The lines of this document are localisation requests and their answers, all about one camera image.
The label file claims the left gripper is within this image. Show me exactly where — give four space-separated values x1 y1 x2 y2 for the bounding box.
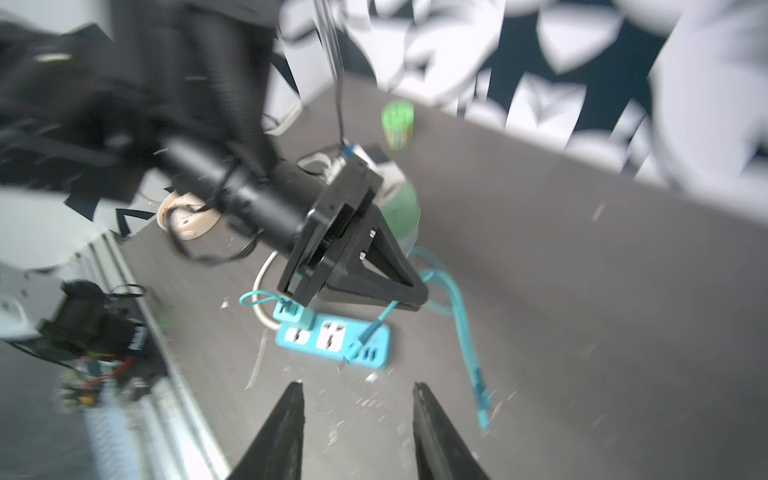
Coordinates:
277 176 428 311

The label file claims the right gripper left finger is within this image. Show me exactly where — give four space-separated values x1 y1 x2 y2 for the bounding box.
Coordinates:
227 382 305 480

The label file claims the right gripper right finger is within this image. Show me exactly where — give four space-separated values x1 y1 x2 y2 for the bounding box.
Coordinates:
412 382 489 480

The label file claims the teal usb charging cable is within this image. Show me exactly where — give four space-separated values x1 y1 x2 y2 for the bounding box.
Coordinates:
239 245 496 431

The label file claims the green cordless meat grinder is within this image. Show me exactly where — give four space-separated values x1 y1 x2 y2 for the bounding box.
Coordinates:
375 161 421 253

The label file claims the teal usb power adapter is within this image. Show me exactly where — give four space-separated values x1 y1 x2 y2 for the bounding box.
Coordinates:
273 298 315 330

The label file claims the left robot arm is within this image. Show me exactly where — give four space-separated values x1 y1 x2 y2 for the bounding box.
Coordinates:
1 1 428 310

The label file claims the teal power strip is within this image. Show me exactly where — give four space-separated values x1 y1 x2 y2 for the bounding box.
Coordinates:
276 314 391 369

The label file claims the small green lid jar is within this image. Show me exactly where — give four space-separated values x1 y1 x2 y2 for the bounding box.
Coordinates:
381 100 415 151

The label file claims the pink round clock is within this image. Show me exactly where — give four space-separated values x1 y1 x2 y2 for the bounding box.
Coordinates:
156 192 221 241

